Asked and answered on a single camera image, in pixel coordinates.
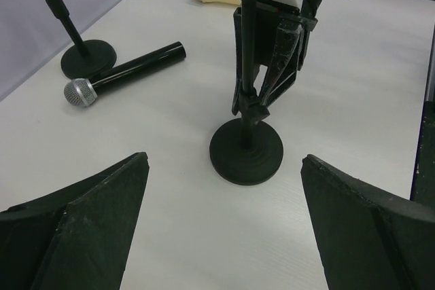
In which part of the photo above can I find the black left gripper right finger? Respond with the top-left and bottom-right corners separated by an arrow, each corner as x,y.
301,154 -> 434,289

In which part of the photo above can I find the black microphone silver grille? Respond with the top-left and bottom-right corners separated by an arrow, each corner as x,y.
63,41 -> 187,109

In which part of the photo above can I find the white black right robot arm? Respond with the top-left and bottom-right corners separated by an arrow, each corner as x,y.
232,0 -> 323,121

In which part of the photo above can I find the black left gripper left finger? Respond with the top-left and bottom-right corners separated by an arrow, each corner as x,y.
1,152 -> 150,289

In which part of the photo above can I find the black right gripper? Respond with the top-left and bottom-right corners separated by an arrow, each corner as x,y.
231,0 -> 323,115

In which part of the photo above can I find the black microphone stand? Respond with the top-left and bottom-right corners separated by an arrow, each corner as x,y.
209,0 -> 283,186
45,0 -> 117,79

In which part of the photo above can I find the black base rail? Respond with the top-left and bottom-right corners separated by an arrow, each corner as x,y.
410,101 -> 435,208

